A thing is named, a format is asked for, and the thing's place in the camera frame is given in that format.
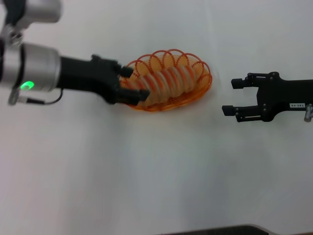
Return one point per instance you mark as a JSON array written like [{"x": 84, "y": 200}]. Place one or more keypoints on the orange white striped bread roll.
[{"x": 168, "y": 82}]

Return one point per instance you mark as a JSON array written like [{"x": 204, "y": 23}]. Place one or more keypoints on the dark robot torso edge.
[{"x": 220, "y": 230}]

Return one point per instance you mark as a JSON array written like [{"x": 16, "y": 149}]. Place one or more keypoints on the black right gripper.
[{"x": 281, "y": 98}]

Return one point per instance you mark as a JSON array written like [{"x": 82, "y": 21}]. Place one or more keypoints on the orange woven plastic basket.
[{"x": 200, "y": 85}]

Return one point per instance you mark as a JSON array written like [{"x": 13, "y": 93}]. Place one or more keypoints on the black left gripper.
[{"x": 85, "y": 76}]

